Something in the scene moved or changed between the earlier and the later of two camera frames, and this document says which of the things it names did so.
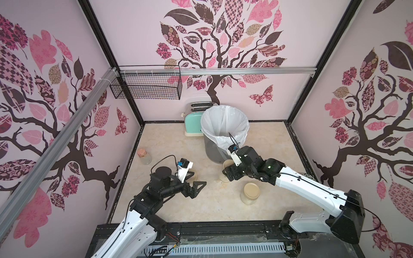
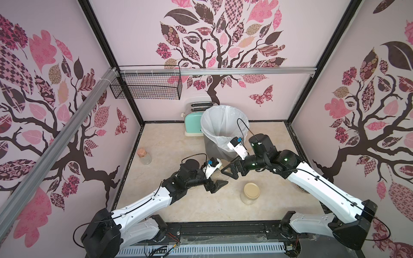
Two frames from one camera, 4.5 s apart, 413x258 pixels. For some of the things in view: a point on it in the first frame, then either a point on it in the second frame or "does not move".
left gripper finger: [194, 190] -> [218, 184]
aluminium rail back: [282, 71] does not move
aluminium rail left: [21, 199] does not move
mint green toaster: [192, 117] does not move
